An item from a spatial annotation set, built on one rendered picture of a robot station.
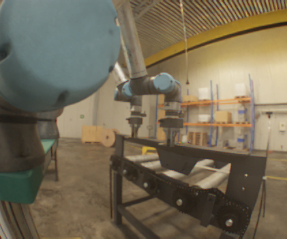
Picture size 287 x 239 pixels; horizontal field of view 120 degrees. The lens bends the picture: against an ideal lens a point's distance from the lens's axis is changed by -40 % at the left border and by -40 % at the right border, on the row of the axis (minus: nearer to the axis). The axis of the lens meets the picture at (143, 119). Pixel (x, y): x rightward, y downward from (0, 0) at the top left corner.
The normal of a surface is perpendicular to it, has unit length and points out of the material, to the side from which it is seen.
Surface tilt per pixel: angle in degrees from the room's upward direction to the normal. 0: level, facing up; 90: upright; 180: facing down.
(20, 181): 90
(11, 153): 70
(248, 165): 90
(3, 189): 90
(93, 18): 95
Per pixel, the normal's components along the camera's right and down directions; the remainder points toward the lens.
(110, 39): 0.88, 0.11
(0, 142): 0.68, -0.33
